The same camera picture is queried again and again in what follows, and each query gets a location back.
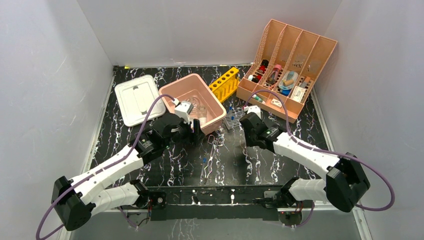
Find clear acrylic tube rack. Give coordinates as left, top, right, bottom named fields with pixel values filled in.
left=223, top=106, right=245, bottom=130

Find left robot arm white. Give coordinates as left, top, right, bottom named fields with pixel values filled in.
left=51, top=113, right=206, bottom=231

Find white bin lid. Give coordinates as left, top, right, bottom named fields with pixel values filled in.
left=114, top=75, right=159, bottom=127

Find metal wire tongs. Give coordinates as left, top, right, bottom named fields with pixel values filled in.
left=201, top=134, right=225, bottom=185

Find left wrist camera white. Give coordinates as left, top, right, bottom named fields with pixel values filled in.
left=174, top=101, right=194, bottom=123

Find clear glass bottle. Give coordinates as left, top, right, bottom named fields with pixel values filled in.
left=197, top=105, right=207, bottom=122

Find green white tube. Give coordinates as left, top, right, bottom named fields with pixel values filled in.
left=252, top=94, right=263, bottom=103

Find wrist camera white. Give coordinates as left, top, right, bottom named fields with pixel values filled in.
left=243, top=105, right=262, bottom=119
left=174, top=101, right=194, bottom=123

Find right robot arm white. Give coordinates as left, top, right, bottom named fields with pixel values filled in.
left=239, top=112, right=371, bottom=213

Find pink plastic bin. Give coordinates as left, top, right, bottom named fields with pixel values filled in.
left=158, top=73, right=227, bottom=135

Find white label box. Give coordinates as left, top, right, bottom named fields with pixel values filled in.
left=290, top=86, right=307, bottom=103

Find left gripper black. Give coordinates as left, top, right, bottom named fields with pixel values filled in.
left=163, top=115, right=205, bottom=149

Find yellow test tube rack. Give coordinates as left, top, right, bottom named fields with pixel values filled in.
left=209, top=67, right=240, bottom=103

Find red black bottle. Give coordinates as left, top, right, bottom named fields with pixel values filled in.
left=257, top=59, right=269, bottom=74

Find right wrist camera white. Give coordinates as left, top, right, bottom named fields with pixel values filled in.
left=243, top=105, right=262, bottom=119

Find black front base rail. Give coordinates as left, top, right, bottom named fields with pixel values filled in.
left=148, top=185, right=288, bottom=221

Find pink desk organizer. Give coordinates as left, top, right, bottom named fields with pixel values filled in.
left=236, top=19, right=338, bottom=123

